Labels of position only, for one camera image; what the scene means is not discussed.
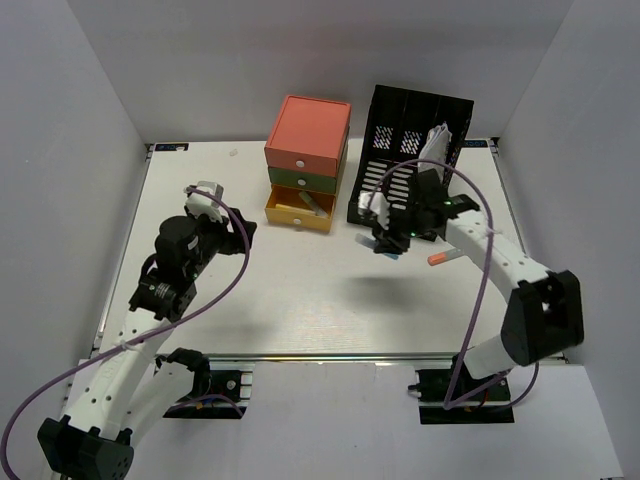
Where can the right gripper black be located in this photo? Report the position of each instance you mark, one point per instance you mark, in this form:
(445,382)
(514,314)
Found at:
(388,239)

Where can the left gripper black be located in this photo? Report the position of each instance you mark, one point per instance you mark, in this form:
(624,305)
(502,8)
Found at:
(233,241)

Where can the pastel blue highlighter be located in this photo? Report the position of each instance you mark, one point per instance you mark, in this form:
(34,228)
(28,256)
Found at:
(370,243)

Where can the pastel orange highlighter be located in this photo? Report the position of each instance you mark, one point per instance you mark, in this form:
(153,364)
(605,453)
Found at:
(445,256)

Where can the pastel yellow highlighter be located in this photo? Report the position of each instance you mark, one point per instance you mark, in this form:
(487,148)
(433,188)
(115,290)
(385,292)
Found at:
(294,209)

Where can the white spiral notebook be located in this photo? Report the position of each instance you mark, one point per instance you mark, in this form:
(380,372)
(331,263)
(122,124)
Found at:
(434,153)

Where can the pastel purple highlighter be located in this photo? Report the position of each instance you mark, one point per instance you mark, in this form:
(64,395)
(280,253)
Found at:
(313,204)

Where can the green drawer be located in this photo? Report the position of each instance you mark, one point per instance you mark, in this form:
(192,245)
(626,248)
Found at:
(310,172)

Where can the orange top drawer box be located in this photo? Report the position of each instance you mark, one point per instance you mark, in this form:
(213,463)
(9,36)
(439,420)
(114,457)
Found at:
(308,135)

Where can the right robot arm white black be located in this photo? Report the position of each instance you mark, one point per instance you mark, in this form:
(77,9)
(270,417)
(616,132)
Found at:
(544,314)

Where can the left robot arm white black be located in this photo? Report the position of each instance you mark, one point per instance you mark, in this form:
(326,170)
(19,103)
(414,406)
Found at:
(97,436)

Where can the black file organizer rack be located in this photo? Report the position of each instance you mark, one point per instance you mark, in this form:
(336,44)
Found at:
(397,128)

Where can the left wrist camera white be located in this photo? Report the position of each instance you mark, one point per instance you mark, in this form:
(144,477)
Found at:
(199,202)

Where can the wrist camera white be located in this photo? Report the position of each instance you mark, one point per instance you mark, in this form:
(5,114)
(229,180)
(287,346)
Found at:
(374,205)
(199,202)

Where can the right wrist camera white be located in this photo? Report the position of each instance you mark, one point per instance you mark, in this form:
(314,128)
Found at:
(374,205)

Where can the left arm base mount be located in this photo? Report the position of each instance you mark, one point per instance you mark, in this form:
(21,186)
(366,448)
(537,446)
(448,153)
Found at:
(217,393)

